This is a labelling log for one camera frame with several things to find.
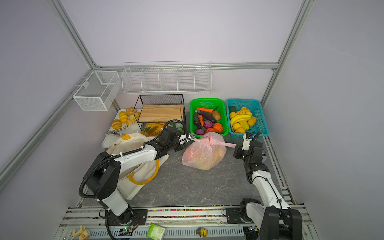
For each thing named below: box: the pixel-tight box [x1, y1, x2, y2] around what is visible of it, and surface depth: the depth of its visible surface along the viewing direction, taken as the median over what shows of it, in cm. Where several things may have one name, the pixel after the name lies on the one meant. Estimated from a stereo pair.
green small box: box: [146, 223, 166, 240], surface depth 70 cm
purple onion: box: [204, 120, 214, 129], surface depth 107 cm
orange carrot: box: [196, 108, 214, 114], surface depth 119 cm
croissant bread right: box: [126, 107, 141, 126], surface depth 118 cm
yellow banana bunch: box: [229, 106, 257, 134], surface depth 110 cm
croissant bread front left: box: [111, 119, 122, 130], surface depth 112 cm
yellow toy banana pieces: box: [71, 225, 90, 240], surface depth 70 cm
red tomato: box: [205, 127, 217, 133], surface depth 104 cm
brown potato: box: [212, 110, 221, 121], surface depth 114 cm
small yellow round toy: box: [201, 228, 208, 238], surface depth 69 cm
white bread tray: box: [102, 109, 142, 148], surface depth 111 cm
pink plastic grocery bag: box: [181, 132, 238, 170], surface depth 86 cm
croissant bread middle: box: [119, 111, 129, 124], surface depth 117 cm
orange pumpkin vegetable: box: [213, 122, 223, 133], surface depth 106 cm
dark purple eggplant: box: [195, 110, 216, 123], surface depth 117 cm
